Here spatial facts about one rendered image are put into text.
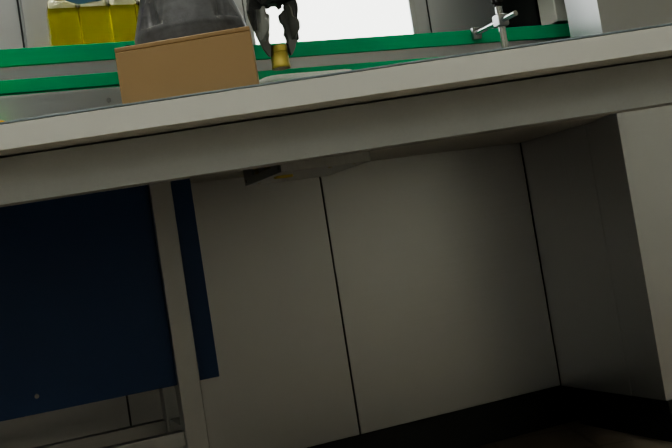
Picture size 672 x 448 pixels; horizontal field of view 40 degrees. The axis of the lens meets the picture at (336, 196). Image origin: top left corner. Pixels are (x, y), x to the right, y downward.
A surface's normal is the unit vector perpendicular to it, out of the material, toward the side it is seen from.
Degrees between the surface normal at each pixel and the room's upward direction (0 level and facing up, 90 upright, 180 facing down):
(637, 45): 90
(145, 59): 90
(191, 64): 90
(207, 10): 75
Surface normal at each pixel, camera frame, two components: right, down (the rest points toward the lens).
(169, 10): -0.26, -0.26
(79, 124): 0.04, -0.06
